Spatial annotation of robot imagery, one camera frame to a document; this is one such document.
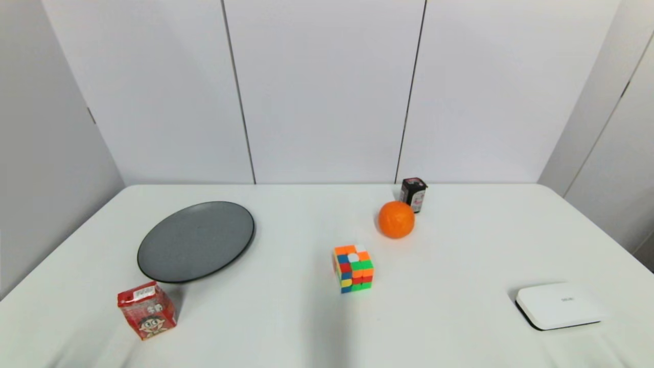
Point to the black drink carton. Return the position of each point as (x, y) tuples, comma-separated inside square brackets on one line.
[(413, 194)]

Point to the flat white device box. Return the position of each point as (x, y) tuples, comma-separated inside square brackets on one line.
[(558, 305)]

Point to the red milk carton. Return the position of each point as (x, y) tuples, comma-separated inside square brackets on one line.
[(148, 312)]

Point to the orange fruit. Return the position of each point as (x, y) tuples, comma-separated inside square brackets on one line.
[(396, 220)]

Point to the multicoloured puzzle cube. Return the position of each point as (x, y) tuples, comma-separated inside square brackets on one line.
[(353, 268)]

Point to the dark grey round plate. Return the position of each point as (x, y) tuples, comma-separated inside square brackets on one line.
[(195, 241)]

